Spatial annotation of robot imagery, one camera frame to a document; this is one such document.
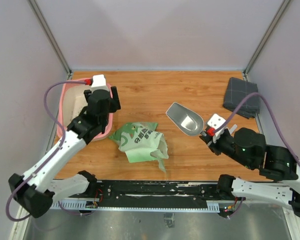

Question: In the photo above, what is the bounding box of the folded dark grey cloth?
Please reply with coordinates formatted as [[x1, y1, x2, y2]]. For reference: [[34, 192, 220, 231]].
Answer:
[[223, 77, 260, 119]]

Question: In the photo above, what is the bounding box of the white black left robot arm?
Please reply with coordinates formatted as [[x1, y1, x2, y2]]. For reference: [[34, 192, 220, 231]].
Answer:
[[5, 85, 121, 222]]

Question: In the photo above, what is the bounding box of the pink litter box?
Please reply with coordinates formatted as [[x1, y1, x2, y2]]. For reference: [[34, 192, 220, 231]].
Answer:
[[56, 83, 113, 142]]

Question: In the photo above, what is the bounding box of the grey slotted cable duct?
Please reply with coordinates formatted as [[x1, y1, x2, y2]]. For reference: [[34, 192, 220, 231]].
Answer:
[[51, 198, 220, 213]]

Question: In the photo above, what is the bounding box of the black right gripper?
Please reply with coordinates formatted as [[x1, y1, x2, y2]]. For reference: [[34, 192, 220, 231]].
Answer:
[[199, 129, 253, 169]]

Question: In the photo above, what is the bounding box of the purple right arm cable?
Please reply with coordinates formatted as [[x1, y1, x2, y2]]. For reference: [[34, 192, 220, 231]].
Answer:
[[212, 92, 300, 218]]

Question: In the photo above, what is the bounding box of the white plastic bag clip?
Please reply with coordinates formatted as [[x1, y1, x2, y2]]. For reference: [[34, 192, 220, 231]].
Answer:
[[228, 124, 238, 134]]

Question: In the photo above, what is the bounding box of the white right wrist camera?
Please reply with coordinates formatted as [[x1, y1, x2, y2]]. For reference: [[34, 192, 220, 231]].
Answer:
[[206, 113, 233, 146]]

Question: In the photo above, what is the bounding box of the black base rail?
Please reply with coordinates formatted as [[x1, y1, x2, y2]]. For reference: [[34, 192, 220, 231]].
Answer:
[[68, 179, 240, 208]]

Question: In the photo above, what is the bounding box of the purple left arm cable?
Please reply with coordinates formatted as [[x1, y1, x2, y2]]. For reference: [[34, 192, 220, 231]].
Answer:
[[5, 79, 95, 222]]

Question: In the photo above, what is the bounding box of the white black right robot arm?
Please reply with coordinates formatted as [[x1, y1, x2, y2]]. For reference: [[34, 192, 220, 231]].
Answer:
[[200, 127, 300, 217]]

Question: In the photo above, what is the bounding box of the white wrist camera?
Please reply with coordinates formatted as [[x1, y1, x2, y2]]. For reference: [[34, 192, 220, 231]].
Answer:
[[84, 74, 110, 92], [206, 113, 233, 146]]

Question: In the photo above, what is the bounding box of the green cat litter bag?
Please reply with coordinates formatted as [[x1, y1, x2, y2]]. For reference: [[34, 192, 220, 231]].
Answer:
[[109, 122, 169, 173]]

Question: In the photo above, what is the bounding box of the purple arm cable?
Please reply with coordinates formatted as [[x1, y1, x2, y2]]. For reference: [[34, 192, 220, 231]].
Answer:
[[5, 79, 95, 222], [212, 92, 300, 218]]

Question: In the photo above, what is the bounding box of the grey metal scoop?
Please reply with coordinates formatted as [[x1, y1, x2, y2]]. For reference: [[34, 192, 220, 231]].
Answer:
[[166, 102, 204, 137]]

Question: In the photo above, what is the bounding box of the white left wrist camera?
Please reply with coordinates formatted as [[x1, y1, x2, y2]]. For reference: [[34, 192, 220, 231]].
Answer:
[[84, 74, 110, 92]]

